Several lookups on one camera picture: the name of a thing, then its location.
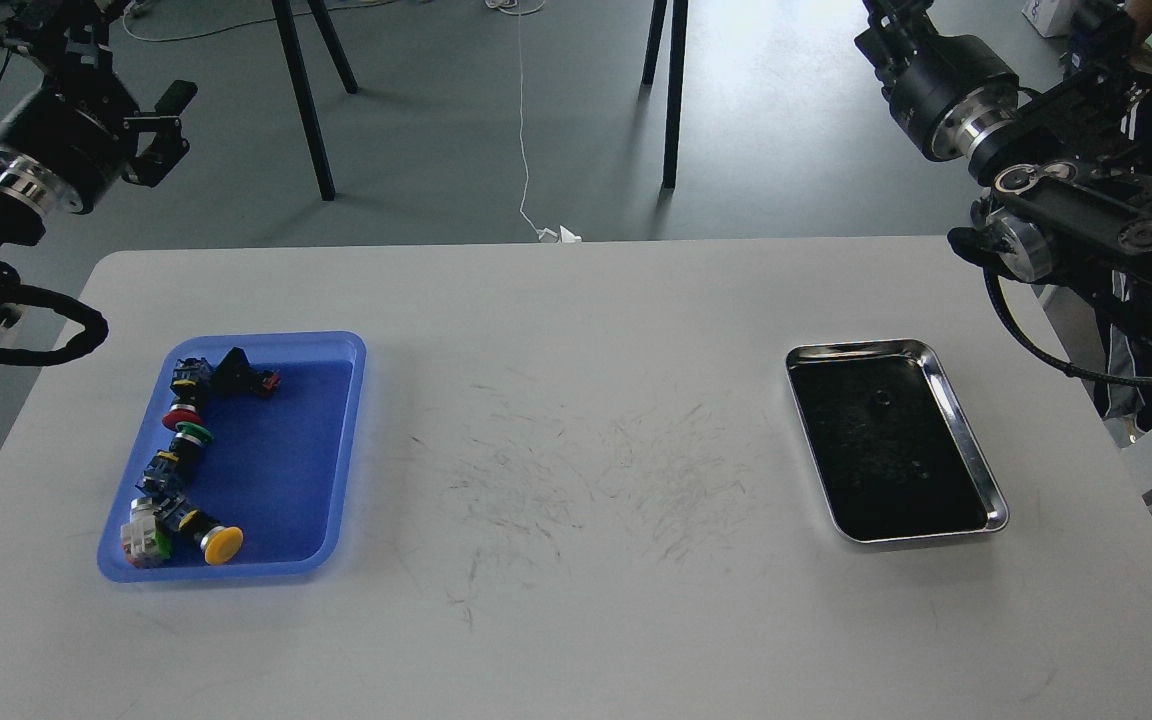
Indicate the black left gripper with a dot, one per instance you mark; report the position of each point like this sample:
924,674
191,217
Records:
56,157

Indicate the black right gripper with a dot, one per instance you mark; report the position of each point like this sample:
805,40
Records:
933,90

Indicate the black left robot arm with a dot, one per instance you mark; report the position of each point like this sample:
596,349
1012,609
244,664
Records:
40,327

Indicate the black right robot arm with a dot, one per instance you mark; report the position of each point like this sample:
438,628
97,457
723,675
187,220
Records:
1063,199

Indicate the blue plastic tray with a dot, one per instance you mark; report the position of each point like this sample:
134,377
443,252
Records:
278,468

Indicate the silver metal tray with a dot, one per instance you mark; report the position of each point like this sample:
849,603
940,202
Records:
863,454

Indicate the black stand legs left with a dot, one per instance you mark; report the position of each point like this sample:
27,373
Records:
301,86

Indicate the black stand legs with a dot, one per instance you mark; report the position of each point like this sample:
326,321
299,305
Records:
301,86
670,17

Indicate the black stand legs right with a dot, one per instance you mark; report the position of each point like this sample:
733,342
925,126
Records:
670,17

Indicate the red green push button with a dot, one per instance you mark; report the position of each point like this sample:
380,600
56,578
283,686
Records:
184,417

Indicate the yellow mushroom push button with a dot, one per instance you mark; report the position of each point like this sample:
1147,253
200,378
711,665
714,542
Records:
217,542

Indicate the blue yellow switch block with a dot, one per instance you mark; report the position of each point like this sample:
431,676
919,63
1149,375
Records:
191,381

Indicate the black red switch component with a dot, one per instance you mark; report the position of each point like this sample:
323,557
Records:
235,375

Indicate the green white switch block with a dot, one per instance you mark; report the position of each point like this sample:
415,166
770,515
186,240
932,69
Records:
144,543

